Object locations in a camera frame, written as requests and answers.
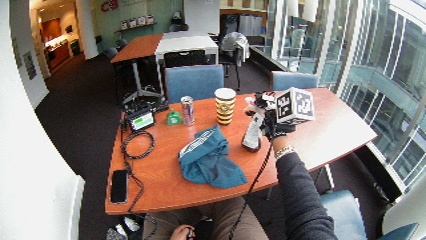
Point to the orange wooden table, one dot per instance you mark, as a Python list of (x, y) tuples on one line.
[(138, 47)]

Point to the black device with green screen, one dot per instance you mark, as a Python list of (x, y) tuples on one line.
[(141, 120)]

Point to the white black shoes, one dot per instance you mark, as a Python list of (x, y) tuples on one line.
[(124, 227)]

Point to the small green bottle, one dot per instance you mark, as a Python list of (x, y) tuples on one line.
[(173, 117)]

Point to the teal chair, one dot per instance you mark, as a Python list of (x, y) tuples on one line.
[(400, 232)]

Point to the white table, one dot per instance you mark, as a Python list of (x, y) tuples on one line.
[(187, 42)]

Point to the person's khaki trousers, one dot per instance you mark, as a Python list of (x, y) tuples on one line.
[(208, 218)]

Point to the chair with white jacket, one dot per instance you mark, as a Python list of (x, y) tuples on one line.
[(235, 45)]

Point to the silver pink drink can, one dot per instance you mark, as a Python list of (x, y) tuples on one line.
[(188, 111)]

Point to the striped cup with white lid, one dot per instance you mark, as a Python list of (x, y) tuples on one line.
[(225, 106)]

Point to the black smartphone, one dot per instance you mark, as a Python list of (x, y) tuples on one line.
[(119, 186)]

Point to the black mesh chair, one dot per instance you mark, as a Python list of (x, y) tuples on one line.
[(184, 58)]

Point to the wall shelf with frames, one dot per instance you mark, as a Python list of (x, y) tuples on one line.
[(135, 22)]

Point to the teal cloth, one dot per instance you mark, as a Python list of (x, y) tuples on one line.
[(212, 161)]

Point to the blue upholstered chair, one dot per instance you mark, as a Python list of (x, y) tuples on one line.
[(293, 80), (195, 82), (343, 215)]

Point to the black tripod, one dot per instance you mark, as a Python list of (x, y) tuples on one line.
[(143, 83)]

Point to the framed wall picture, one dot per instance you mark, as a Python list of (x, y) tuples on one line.
[(30, 65)]

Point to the white marker cube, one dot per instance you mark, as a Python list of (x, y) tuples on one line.
[(296, 106)]

